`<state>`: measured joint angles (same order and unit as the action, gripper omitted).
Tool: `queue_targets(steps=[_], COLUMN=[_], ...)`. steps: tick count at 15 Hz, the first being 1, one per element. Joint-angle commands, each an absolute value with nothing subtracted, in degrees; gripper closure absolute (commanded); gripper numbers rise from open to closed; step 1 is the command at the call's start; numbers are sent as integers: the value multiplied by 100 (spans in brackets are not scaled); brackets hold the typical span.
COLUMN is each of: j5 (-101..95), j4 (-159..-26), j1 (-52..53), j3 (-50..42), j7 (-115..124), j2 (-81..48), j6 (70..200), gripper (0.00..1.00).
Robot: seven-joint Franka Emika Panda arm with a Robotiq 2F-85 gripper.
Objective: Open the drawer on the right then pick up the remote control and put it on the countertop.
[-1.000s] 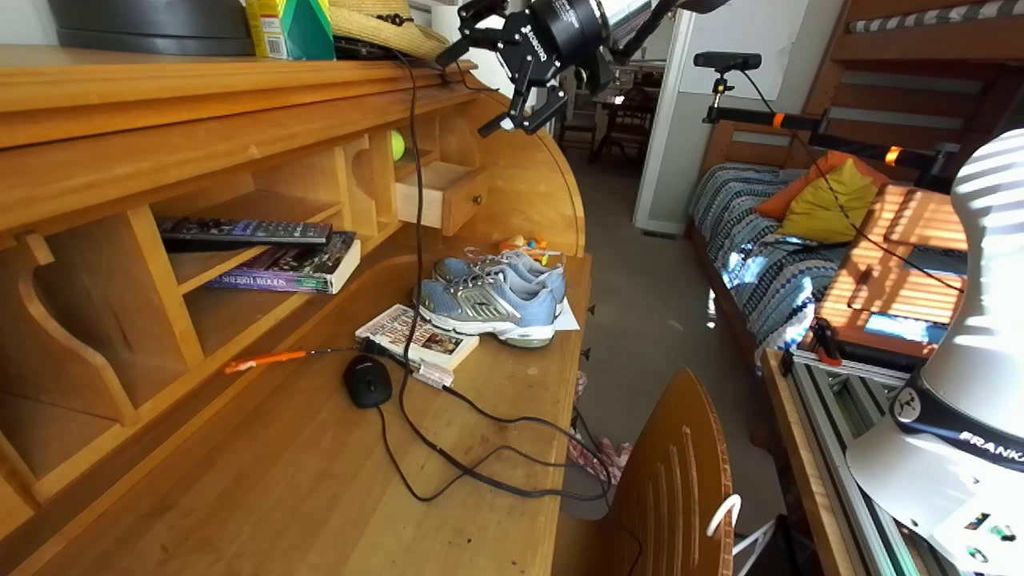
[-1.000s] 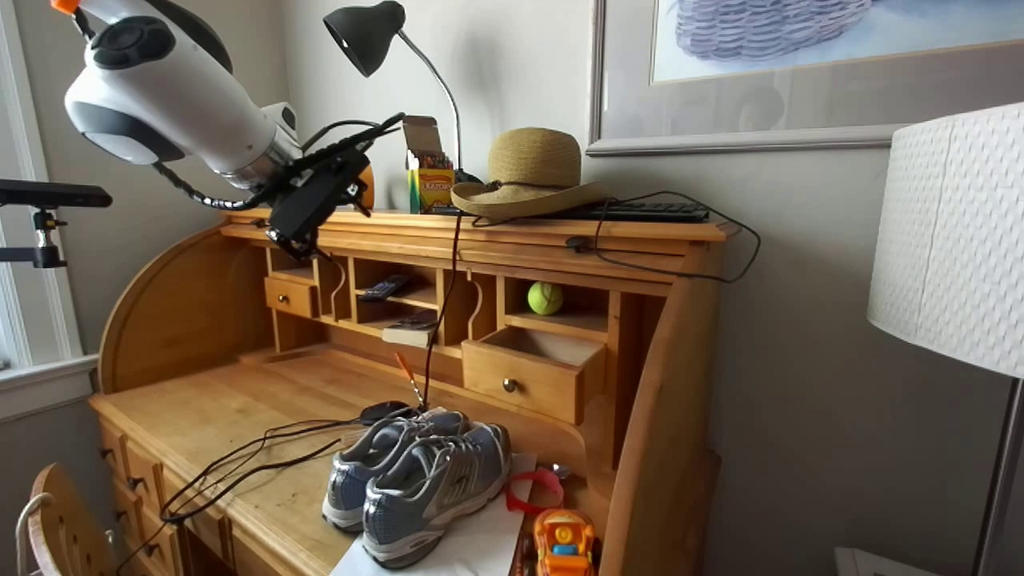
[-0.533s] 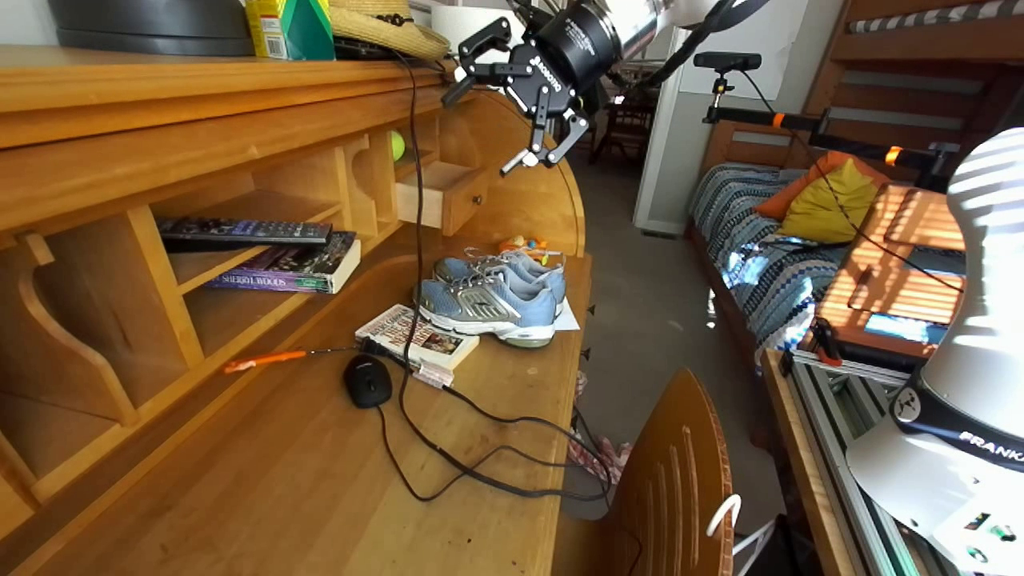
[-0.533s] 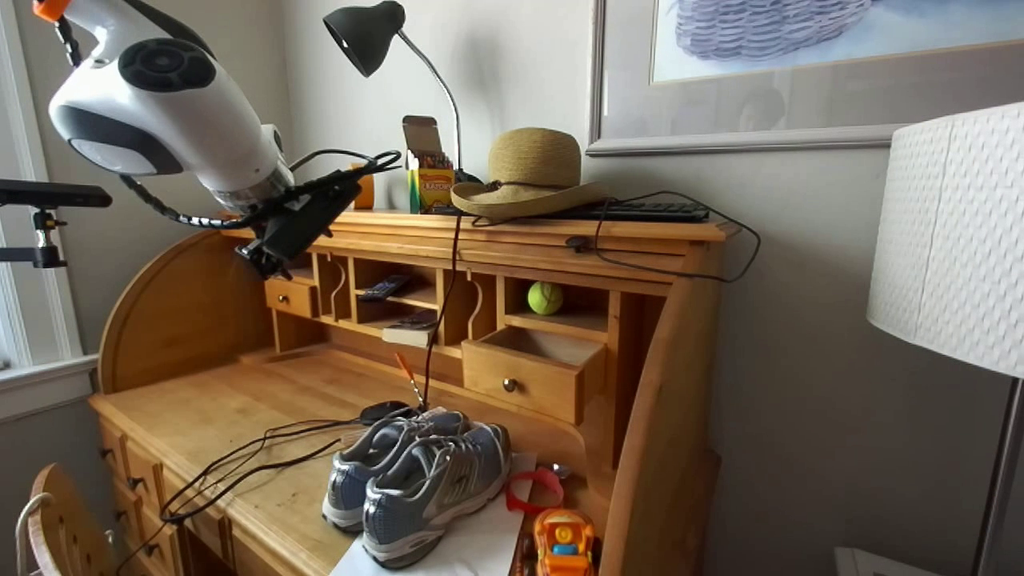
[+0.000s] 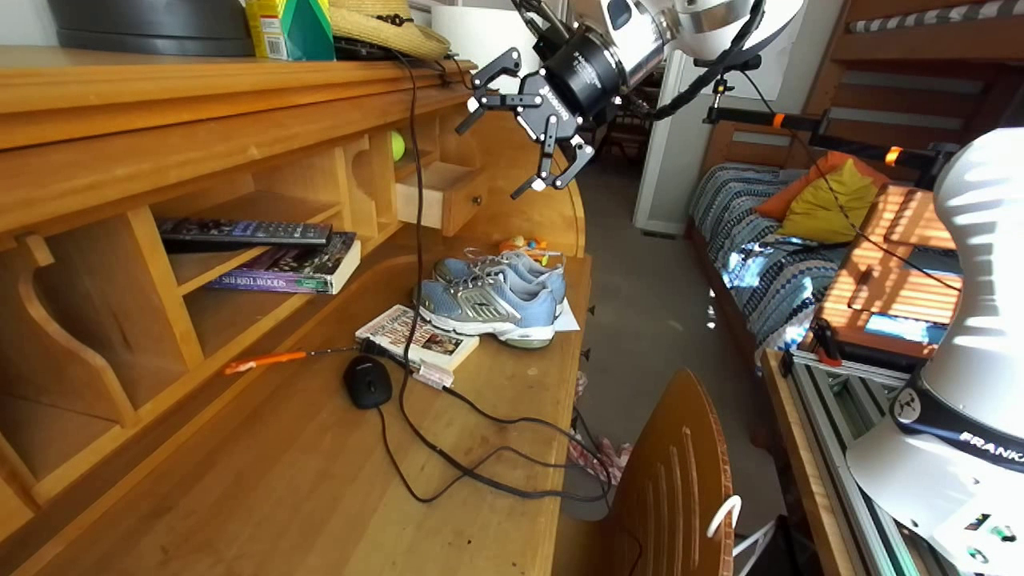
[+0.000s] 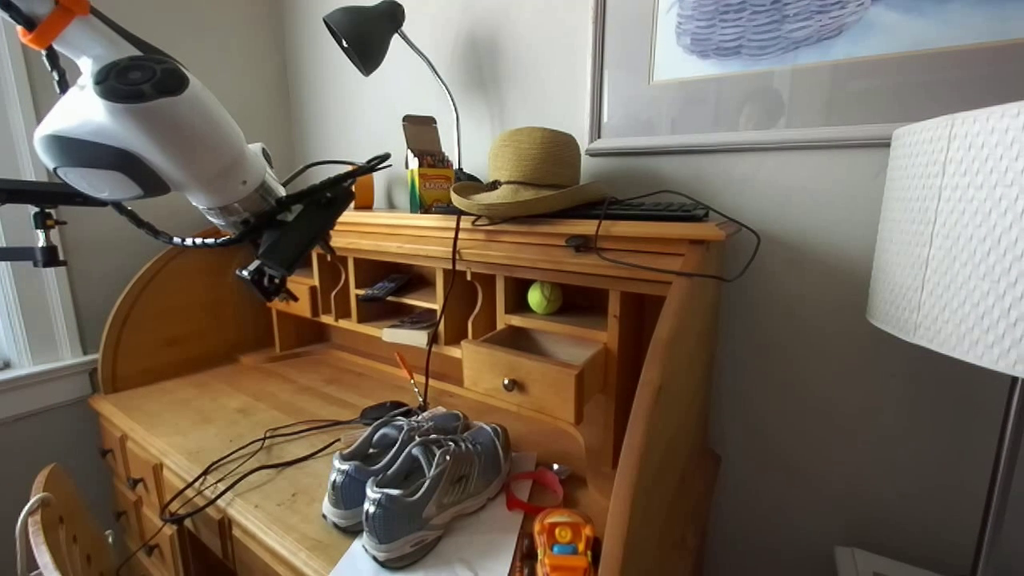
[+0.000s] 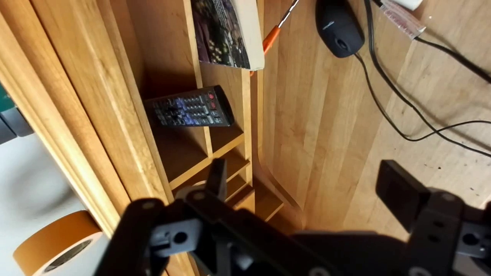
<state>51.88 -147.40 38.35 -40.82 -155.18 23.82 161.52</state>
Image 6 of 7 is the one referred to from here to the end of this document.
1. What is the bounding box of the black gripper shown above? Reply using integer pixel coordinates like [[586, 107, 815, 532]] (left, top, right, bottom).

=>
[[266, 150, 392, 234]]

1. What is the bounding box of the black remote control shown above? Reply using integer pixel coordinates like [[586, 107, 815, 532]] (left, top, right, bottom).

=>
[[354, 272, 430, 299]]

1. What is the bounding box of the small wooden drawer metal knob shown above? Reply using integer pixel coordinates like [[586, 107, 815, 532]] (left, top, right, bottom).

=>
[[458, 323, 610, 427]]

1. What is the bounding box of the orange small container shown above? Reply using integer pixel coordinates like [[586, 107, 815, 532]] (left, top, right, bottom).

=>
[[348, 171, 377, 213]]

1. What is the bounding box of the white small container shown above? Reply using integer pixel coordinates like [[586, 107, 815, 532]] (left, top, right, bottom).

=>
[[374, 165, 409, 213]]

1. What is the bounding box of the yellow green cardboard box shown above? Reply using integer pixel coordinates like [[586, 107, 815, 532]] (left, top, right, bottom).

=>
[[401, 112, 460, 213]]

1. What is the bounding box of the black desk lamp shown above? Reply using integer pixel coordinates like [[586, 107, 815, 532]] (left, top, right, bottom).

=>
[[321, 0, 474, 188]]

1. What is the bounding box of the straw hat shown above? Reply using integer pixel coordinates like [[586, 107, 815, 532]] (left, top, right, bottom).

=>
[[448, 126, 603, 225]]

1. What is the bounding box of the yellow green tennis ball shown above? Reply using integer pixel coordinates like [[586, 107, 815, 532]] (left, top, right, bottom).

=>
[[526, 279, 567, 321]]

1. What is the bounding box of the wooden roll-top desk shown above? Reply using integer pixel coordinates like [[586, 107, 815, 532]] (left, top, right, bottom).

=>
[[87, 203, 734, 576]]

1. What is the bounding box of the black flat keyboard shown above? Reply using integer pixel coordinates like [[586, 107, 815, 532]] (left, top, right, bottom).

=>
[[564, 197, 713, 225]]

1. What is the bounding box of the blue grey sneaker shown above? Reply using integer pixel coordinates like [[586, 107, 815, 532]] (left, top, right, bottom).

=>
[[357, 406, 511, 572], [321, 408, 430, 538]]

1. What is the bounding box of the orange toy car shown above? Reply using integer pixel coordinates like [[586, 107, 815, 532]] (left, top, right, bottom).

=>
[[529, 506, 600, 576]]

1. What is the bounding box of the framed picture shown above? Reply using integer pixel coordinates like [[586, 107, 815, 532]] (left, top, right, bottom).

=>
[[586, 0, 1024, 160]]

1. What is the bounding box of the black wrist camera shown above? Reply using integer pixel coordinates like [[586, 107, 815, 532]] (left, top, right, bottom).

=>
[[236, 203, 328, 305]]

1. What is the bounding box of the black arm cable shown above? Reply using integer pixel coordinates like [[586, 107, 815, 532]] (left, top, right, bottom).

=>
[[0, 0, 364, 251]]

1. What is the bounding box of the black mouse cable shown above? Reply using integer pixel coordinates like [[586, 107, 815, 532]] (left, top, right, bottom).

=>
[[110, 412, 377, 576]]

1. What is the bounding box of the black camera stand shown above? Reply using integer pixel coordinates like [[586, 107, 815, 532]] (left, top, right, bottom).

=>
[[0, 171, 84, 272]]

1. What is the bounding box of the orange arm strap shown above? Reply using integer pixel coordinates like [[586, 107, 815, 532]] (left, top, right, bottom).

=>
[[12, 0, 94, 55]]

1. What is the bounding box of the red ring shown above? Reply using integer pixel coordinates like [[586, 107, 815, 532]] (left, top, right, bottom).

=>
[[503, 462, 570, 522]]

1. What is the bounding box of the white cord loop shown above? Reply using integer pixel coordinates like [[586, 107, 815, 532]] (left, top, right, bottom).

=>
[[12, 488, 52, 576]]

